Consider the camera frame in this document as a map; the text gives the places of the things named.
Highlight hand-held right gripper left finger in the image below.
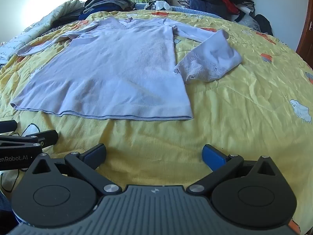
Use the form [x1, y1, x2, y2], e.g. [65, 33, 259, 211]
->
[27, 143, 122, 197]

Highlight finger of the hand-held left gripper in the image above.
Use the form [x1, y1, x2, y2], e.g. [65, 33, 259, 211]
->
[0, 130, 58, 150]
[0, 120, 17, 131]

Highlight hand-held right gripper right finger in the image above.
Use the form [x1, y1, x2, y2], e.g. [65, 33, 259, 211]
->
[186, 144, 284, 197]

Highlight lavender sweater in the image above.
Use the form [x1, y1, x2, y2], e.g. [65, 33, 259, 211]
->
[10, 17, 243, 121]

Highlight pile of dark folded clothes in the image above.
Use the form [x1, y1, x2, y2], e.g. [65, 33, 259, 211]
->
[52, 0, 136, 27]

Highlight yellow printed blanket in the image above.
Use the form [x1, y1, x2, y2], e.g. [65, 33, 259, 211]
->
[0, 4, 313, 233]

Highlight white patterned quilt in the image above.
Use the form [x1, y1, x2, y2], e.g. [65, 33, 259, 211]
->
[0, 0, 85, 65]

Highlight black white striped cloth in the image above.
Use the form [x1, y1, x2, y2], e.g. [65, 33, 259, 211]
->
[40, 26, 64, 38]

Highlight black bag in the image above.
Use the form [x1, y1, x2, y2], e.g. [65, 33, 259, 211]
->
[254, 14, 274, 36]

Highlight blue knitted blanket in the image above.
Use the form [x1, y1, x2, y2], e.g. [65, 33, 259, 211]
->
[134, 2, 225, 19]

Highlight navy jacket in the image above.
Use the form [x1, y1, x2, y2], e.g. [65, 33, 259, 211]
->
[187, 0, 235, 16]

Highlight brown wooden door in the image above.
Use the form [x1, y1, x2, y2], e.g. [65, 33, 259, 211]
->
[296, 4, 313, 57]

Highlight white plastic bag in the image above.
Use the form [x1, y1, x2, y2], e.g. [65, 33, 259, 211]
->
[147, 0, 172, 11]

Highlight black cable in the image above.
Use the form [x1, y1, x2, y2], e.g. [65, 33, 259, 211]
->
[0, 169, 20, 194]

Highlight white cloth with black straps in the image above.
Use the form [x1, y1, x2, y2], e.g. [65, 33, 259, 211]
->
[235, 0, 257, 22]

